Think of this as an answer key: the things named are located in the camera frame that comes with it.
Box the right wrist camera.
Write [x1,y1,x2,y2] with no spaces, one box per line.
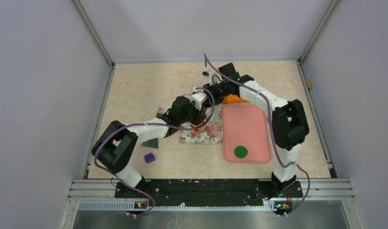
[202,70,221,86]

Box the aluminium frame rail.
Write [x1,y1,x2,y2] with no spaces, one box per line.
[61,178,366,229]

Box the floral rectangular tray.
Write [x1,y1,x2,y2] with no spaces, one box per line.
[178,104,223,144]

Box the green dough disc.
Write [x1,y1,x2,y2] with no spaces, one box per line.
[234,146,248,159]

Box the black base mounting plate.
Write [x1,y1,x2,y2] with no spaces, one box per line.
[115,179,304,207]

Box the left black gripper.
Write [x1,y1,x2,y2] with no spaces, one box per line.
[178,99,205,125]

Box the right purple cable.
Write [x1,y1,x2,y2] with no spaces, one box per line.
[203,53,311,217]

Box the small brown wall clip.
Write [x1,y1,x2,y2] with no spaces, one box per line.
[305,80,313,90]

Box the purple cube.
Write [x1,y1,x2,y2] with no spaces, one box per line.
[144,153,156,164]

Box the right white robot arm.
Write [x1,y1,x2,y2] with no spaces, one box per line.
[203,59,310,197]

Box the pink plastic tray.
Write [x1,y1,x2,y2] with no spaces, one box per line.
[222,105,272,164]

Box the wooden rolling pin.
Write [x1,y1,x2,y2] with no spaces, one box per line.
[197,125,209,133]

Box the orange toy carrot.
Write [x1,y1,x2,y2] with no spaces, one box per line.
[222,95,248,104]

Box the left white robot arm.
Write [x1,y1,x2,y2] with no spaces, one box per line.
[92,96,207,197]

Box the metal scraper wooden handle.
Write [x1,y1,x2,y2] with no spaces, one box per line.
[141,107,163,149]

